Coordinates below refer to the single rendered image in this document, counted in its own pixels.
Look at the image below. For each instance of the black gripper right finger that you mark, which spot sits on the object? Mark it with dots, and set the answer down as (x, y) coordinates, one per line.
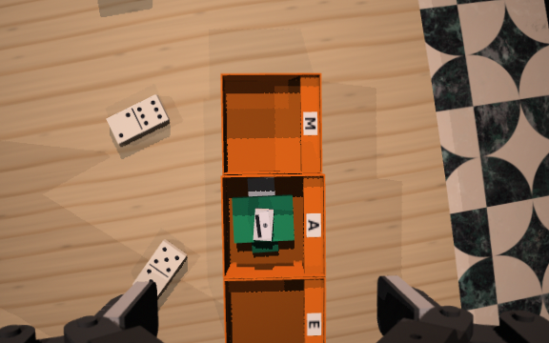
(397, 301)

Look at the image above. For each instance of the white domino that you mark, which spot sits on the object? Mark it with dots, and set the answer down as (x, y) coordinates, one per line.
(162, 265)
(138, 119)

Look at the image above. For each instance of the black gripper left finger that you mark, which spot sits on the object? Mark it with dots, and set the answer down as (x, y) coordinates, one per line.
(136, 311)

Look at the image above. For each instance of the orange rack of three bins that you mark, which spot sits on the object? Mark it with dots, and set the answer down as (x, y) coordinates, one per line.
(272, 126)

